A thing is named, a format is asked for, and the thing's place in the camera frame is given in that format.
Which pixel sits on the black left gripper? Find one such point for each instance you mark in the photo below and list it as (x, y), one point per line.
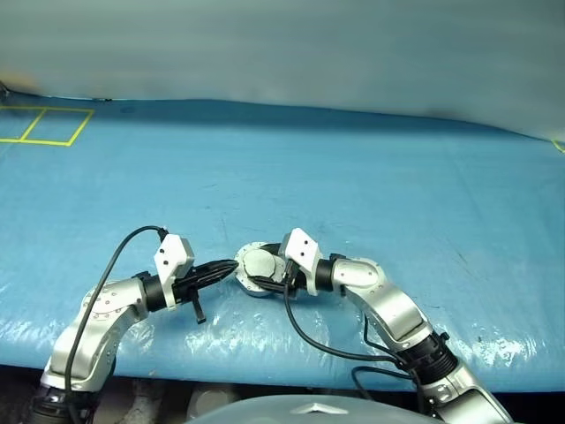
(194, 282)

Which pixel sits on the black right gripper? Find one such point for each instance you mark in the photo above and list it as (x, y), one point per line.
(295, 282)

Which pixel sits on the round silver metal tin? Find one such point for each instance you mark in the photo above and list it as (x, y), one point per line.
(247, 282)

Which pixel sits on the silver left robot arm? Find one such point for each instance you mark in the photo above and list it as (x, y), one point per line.
(101, 309)

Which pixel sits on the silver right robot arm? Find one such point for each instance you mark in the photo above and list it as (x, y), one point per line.
(388, 305)

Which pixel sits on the blue table cover sheet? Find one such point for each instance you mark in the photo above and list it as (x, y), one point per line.
(309, 185)

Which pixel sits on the grey robot torso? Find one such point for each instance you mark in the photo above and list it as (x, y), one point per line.
(309, 411)

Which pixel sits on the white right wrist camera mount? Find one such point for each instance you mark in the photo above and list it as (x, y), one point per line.
(304, 252)

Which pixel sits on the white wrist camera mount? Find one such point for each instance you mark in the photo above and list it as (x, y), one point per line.
(304, 252)
(172, 254)

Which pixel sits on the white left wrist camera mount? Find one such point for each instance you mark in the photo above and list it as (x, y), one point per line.
(172, 254)

